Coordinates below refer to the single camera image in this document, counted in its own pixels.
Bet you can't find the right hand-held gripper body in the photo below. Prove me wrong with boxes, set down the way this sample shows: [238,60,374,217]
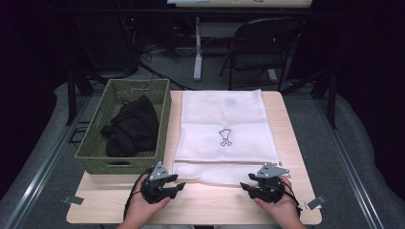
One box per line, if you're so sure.
[254,162,290,204]

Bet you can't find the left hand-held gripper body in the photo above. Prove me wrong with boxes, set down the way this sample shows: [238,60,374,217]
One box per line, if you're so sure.
[140,161,173,204]

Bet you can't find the black garment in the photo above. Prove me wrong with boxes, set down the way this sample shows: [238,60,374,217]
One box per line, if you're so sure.
[100,94,160,158]

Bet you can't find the white mesh laundry bag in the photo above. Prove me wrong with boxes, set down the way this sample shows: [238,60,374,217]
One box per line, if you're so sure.
[172,89,283,188]

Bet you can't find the green woven basket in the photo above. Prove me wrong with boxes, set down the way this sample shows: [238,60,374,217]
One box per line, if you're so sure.
[74,78,173,176]

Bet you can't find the person's right hand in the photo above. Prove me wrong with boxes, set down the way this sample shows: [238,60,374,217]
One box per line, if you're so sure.
[254,176,304,223]

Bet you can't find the person's left hand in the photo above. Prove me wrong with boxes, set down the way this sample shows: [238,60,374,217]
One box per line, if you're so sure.
[122,184,171,223]

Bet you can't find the metal table clip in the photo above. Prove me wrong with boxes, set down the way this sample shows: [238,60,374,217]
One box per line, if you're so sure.
[305,195,328,211]
[61,195,85,206]

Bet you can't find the black metal stand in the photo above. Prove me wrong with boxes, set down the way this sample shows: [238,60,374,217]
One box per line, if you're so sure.
[65,63,108,127]
[280,68,338,130]

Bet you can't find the black folding chair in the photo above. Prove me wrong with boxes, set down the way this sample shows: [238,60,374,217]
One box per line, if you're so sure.
[219,17,305,93]

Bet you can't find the white desk leg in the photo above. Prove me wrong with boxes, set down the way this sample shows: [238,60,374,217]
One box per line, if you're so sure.
[193,16,203,82]

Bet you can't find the right hand-held gripper cable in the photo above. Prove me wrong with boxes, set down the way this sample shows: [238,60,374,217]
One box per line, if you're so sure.
[280,180,303,218]

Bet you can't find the hand-held gripper cable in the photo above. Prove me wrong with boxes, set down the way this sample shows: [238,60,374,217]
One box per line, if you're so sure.
[280,180,303,218]
[123,167,154,220]

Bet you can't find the left hand-held gripper cable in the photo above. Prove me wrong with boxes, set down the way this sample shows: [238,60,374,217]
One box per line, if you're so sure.
[123,167,154,220]

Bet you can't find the metal floor rail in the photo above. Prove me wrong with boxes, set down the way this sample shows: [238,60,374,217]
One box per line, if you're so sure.
[313,94,386,229]
[0,94,94,229]

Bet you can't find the black floor cables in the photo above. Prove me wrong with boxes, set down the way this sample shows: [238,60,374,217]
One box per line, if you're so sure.
[137,41,195,92]

